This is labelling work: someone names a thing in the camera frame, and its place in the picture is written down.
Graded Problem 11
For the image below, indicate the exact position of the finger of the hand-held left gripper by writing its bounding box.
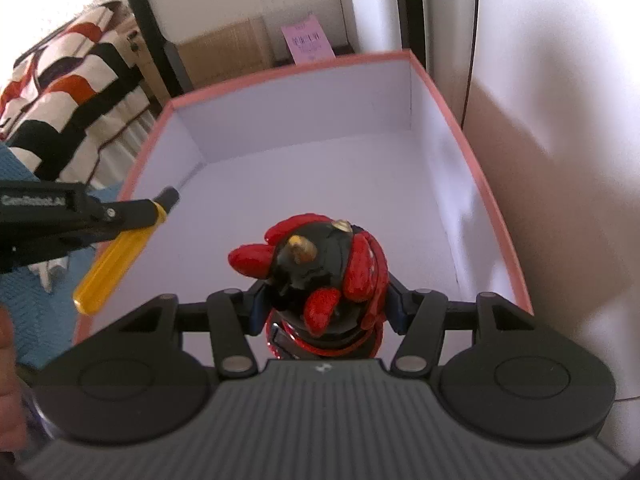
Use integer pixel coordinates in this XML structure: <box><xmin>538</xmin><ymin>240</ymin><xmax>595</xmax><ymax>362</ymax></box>
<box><xmin>85</xmin><ymin>199</ymin><xmax>168</xmax><ymax>236</ymax></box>

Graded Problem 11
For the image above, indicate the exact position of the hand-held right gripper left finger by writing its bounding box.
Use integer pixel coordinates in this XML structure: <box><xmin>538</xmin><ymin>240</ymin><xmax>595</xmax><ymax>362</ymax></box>
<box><xmin>117</xmin><ymin>280</ymin><xmax>273</xmax><ymax>376</ymax></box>

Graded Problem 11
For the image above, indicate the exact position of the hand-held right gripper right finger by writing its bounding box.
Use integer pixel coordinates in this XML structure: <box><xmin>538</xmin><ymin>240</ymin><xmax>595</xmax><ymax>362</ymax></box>
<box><xmin>385</xmin><ymin>275</ymin><xmax>533</xmax><ymax>376</ymax></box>

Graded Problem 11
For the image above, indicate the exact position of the yellow handle screwdriver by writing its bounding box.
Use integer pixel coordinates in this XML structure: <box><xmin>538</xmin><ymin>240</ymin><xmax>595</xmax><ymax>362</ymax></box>
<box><xmin>72</xmin><ymin>186</ymin><xmax>182</xmax><ymax>317</ymax></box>

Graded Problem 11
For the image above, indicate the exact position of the red and black figurine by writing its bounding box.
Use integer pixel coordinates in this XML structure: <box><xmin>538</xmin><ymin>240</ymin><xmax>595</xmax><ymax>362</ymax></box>
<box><xmin>227</xmin><ymin>215</ymin><xmax>388</xmax><ymax>361</ymax></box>

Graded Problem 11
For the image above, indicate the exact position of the pink cardboard box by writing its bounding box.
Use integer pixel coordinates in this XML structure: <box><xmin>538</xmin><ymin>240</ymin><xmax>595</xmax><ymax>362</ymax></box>
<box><xmin>72</xmin><ymin>50</ymin><xmax>533</xmax><ymax>346</ymax></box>

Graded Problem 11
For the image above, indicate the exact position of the person's left hand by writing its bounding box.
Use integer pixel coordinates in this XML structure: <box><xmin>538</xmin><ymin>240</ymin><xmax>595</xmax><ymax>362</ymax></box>
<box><xmin>0</xmin><ymin>305</ymin><xmax>23</xmax><ymax>441</ymax></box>

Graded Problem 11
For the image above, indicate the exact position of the bed with striped cover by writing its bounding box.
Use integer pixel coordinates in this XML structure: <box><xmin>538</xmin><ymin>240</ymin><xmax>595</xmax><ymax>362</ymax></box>
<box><xmin>0</xmin><ymin>2</ymin><xmax>156</xmax><ymax>191</ymax></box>

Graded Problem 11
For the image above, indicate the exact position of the white panel with black rim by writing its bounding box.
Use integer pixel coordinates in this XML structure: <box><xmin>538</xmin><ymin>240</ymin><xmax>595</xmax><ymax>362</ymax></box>
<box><xmin>420</xmin><ymin>0</ymin><xmax>640</xmax><ymax>401</ymax></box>

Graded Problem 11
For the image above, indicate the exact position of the wooden bedside cabinet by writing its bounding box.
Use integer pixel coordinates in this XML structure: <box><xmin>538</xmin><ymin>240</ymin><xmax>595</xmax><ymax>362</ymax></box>
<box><xmin>120</xmin><ymin>10</ymin><xmax>276</xmax><ymax>106</ymax></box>

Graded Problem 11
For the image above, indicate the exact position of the pink paper sheet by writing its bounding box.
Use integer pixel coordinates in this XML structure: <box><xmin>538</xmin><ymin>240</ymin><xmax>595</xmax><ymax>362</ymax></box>
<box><xmin>280</xmin><ymin>14</ymin><xmax>336</xmax><ymax>66</ymax></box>

